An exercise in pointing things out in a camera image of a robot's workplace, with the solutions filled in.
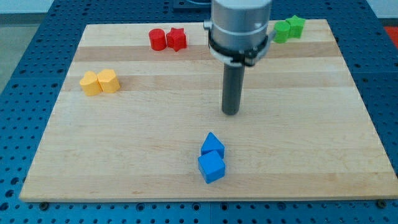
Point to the black clamp ring mount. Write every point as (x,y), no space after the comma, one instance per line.
(238,49)

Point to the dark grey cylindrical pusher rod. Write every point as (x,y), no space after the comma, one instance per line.
(232,88)

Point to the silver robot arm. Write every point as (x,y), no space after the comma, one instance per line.
(241,15)

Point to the green star block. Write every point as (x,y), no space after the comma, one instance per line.
(296,26)

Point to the red star block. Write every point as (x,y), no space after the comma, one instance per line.
(176,39)

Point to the green cylinder block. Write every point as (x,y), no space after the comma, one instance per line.
(282,30)

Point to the blue triangle block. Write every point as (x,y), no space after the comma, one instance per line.
(212,143)

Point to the red cylinder block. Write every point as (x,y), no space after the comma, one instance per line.
(157,39)

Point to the blue cube block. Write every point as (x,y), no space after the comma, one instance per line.
(211,166)

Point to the wooden board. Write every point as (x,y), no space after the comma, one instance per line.
(302,131)

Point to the yellow hexagon block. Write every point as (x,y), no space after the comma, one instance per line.
(108,81)

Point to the yellow heart block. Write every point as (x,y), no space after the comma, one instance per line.
(90,84)

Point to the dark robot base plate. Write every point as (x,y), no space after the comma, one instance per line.
(186,5)

